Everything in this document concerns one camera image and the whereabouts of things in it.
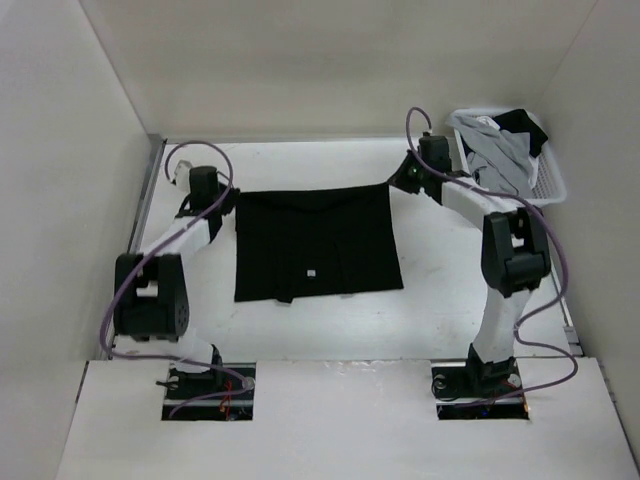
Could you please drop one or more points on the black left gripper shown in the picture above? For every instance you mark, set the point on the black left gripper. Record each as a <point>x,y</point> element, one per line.
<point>231,201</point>

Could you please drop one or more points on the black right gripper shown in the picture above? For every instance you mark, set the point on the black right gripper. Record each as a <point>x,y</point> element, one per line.
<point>400,177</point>

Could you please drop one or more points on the black tank top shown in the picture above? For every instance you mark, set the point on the black tank top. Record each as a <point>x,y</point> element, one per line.
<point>293,244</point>

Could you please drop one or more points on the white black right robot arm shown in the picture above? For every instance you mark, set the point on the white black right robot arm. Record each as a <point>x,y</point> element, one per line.
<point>514,251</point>

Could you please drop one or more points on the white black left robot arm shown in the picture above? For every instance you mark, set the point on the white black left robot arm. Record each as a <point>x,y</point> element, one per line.
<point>154,308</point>

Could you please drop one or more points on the grey tank top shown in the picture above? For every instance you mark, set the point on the grey tank top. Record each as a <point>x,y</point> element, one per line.
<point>497,160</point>

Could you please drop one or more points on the white garment in basket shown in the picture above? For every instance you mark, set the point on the white garment in basket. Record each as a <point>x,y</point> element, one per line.
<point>488,121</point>

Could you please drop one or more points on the black garment in basket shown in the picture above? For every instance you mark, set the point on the black garment in basket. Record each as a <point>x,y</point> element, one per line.
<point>519,121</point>

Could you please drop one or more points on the white plastic laundry basket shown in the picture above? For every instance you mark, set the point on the white plastic laundry basket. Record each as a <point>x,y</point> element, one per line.
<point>546,181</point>

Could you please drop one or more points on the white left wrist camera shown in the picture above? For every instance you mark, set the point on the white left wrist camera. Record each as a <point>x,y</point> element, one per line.
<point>181,170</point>

